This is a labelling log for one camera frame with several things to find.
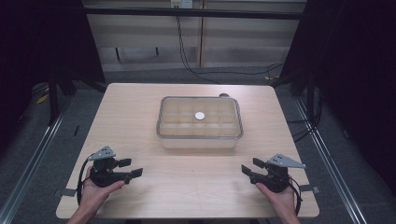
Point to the small black floor strip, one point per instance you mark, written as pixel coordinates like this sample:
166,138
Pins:
76,130

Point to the black metal stand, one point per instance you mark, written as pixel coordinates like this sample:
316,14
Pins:
310,99
53,99

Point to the person's left hand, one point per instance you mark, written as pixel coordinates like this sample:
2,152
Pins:
91,196

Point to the grey tape strip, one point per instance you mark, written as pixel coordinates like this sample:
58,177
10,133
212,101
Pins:
68,192
309,188

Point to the white wall outlet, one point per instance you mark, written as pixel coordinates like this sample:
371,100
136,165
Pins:
181,3

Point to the clear plastic container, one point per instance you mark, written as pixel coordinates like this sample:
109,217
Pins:
180,124

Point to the black horizontal bar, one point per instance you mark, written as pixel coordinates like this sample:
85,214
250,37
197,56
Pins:
193,13

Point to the small dark round object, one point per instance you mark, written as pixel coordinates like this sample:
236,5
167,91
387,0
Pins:
224,95

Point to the white round disc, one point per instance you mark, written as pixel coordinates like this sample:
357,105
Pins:
200,116

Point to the clear plastic storage box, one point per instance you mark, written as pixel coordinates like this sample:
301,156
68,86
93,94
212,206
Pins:
199,143

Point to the metal floor rail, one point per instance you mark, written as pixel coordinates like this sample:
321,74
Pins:
327,155
34,155

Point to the black curtain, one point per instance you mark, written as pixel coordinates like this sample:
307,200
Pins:
37,46
358,62

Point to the yellow floor object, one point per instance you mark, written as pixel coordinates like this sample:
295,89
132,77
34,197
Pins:
42,99

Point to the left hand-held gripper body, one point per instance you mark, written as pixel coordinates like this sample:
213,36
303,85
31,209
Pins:
104,177

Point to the person's right hand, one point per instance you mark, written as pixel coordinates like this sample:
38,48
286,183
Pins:
283,200

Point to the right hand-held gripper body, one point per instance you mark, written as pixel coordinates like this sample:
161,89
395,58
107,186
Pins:
275,180

